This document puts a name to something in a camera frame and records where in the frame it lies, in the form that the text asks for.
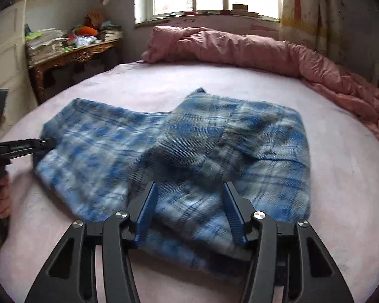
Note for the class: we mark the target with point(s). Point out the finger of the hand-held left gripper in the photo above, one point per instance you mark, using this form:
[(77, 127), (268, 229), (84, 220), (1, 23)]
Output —
[(28, 144), (22, 157)]

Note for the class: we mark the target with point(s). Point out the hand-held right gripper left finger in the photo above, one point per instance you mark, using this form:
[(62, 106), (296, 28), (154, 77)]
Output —
[(147, 214)]

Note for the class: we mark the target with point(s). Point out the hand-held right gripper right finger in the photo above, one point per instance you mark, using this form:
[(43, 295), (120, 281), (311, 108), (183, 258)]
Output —
[(235, 217)]

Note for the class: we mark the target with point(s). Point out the blue plaid shirt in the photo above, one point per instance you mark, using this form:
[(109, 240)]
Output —
[(192, 151)]

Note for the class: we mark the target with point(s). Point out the cream wardrobe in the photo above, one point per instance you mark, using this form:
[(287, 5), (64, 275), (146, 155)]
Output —
[(6, 63)]

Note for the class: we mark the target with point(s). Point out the stack of papers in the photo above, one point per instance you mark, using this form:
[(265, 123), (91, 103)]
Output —
[(45, 45)]

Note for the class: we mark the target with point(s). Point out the carved wooden desk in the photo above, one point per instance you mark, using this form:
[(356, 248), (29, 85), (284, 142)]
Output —
[(75, 55)]

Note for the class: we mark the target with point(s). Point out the clear plastic bag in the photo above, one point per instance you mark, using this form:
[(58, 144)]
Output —
[(83, 41)]

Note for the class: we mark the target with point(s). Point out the orange plush toy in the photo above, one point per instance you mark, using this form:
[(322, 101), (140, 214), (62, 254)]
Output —
[(88, 30)]

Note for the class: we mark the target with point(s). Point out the stack of books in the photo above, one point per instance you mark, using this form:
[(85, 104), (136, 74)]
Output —
[(112, 35)]

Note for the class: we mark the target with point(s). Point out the brown paper bag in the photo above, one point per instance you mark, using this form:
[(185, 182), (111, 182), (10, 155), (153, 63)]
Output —
[(94, 17)]

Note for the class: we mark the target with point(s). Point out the pink duvet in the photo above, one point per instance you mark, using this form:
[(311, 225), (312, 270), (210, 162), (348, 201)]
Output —
[(255, 50)]

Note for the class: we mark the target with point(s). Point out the books on window sill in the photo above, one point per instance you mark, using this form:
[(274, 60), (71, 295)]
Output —
[(244, 10)]

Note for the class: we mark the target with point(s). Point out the tree print curtain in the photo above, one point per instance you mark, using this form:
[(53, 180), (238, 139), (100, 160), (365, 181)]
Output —
[(312, 15)]

